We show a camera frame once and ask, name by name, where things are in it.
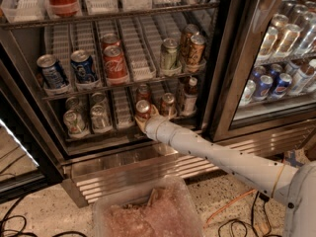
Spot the orange brown can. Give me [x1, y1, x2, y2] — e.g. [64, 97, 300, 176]
[187, 35, 205, 65]
[180, 24, 199, 57]

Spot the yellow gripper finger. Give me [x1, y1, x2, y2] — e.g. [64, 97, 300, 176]
[151, 104, 161, 117]
[135, 117, 147, 132]

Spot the white can right fridge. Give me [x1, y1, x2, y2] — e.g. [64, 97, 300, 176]
[239, 80, 256, 106]

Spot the red coke can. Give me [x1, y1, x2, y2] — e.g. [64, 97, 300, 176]
[103, 45, 127, 79]
[135, 100, 151, 119]
[136, 84, 151, 102]
[101, 34, 120, 49]

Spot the silver can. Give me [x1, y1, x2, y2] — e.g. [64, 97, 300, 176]
[65, 97, 85, 112]
[91, 92, 107, 106]
[63, 109, 87, 137]
[90, 105, 112, 132]

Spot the fridge glass door right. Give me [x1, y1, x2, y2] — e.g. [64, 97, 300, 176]
[205, 0, 316, 147]

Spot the orange brown can rear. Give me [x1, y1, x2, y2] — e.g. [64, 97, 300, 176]
[180, 24, 199, 57]

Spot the brown can bottom shelf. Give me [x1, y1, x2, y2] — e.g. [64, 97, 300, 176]
[160, 93, 177, 119]

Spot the silver can rear left bottom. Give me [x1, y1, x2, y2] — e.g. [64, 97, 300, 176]
[65, 97, 85, 112]

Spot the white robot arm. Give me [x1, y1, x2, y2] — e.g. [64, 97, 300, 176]
[135, 112, 316, 237]

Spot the red coke can front middle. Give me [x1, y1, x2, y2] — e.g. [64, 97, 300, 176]
[103, 45, 127, 79]

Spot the blue pepsi can right fridge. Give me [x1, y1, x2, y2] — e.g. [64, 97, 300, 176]
[253, 75, 274, 101]

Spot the silver can front left bottom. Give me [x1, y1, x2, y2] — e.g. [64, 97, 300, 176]
[63, 109, 87, 137]

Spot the orange brown can front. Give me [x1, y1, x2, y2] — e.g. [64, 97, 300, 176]
[187, 35, 205, 65]

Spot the blue pepsi can far left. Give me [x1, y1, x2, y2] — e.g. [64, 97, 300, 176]
[37, 54, 68, 89]

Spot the red coke can front bottom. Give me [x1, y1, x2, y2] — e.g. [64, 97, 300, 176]
[135, 100, 151, 119]

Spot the clear plastic bin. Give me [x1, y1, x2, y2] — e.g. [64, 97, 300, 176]
[93, 176, 204, 237]

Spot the black power adapter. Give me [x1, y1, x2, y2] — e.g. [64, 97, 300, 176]
[259, 193, 270, 202]

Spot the dark glass bottle white label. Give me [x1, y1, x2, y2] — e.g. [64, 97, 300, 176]
[182, 77, 198, 116]

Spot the blue pepsi can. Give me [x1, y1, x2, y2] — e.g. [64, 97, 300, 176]
[70, 49, 98, 84]
[271, 73, 292, 99]
[37, 54, 68, 89]

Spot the orange extension cable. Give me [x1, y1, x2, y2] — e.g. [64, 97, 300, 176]
[203, 188, 258, 229]

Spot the green can middle shelf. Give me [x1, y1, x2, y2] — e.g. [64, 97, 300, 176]
[160, 38, 179, 70]

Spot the red coke can rear bottom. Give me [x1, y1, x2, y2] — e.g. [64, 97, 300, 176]
[136, 84, 151, 102]

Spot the red coke can rear middle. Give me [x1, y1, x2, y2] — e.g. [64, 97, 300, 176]
[101, 34, 120, 49]

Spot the stainless fridge base grille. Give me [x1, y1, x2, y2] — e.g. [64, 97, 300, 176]
[62, 118, 316, 207]

